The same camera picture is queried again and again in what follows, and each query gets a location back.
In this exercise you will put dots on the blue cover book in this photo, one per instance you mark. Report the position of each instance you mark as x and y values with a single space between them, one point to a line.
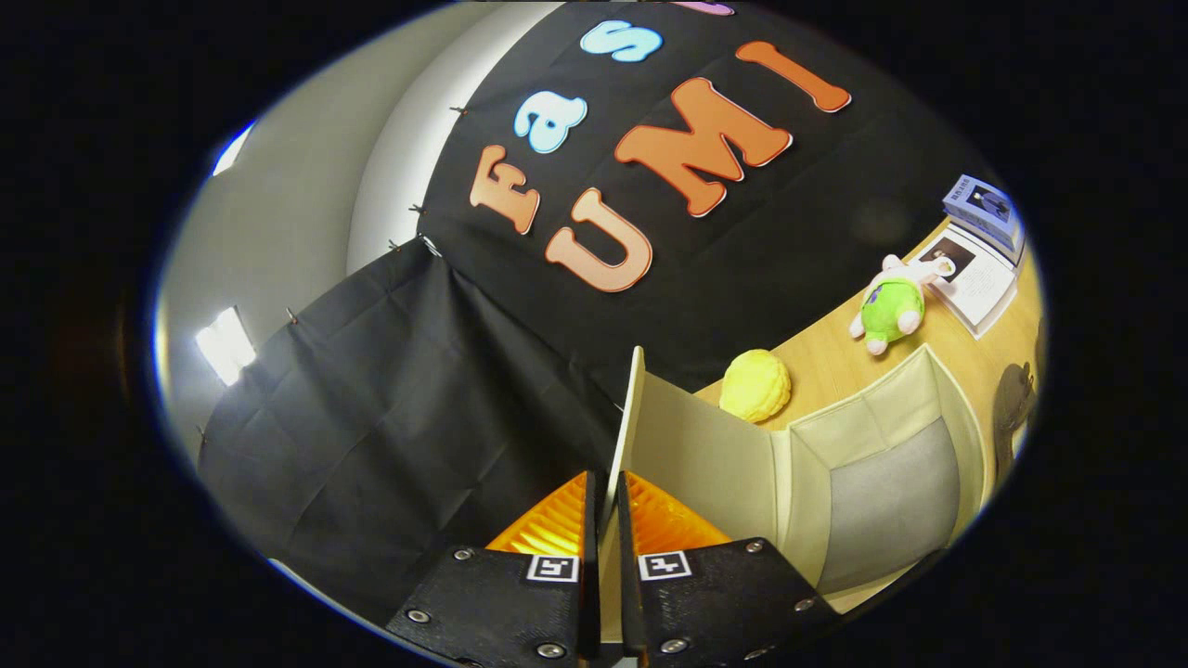
984 204

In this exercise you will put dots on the ceiling light panel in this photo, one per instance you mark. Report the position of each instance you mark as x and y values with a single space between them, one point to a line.
232 150
225 345

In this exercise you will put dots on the green pink plush toy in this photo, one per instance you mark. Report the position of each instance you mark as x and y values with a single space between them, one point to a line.
886 311

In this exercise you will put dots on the brown fuzzy shoe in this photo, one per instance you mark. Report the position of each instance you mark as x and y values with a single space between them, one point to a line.
1013 413

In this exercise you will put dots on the white book with dark photo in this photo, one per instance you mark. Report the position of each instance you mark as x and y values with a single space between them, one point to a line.
979 283

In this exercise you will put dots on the yellow round plush toy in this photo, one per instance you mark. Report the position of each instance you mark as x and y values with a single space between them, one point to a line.
756 385

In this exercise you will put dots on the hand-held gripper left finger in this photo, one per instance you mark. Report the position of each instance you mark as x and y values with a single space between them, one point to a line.
590 594

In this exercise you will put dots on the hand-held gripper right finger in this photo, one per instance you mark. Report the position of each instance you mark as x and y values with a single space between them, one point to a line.
628 594

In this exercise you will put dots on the cream grey storage box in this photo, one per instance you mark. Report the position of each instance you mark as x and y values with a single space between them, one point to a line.
705 464

